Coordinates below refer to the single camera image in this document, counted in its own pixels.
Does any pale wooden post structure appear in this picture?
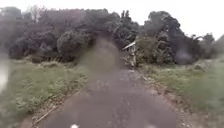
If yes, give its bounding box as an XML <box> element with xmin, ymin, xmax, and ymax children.
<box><xmin>121</xmin><ymin>41</ymin><xmax>138</xmax><ymax>69</ymax></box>

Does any wood of dark trees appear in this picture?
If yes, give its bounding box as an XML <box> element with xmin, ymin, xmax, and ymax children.
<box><xmin>0</xmin><ymin>4</ymin><xmax>224</xmax><ymax>66</ymax></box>

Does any grass verge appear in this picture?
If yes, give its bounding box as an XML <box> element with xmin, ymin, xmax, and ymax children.
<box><xmin>0</xmin><ymin>59</ymin><xmax>90</xmax><ymax>128</ymax></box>
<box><xmin>138</xmin><ymin>59</ymin><xmax>224</xmax><ymax>128</ymax></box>

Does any dark gravel path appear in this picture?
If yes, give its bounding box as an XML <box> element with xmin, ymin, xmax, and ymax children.
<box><xmin>20</xmin><ymin>49</ymin><xmax>201</xmax><ymax>128</ymax></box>

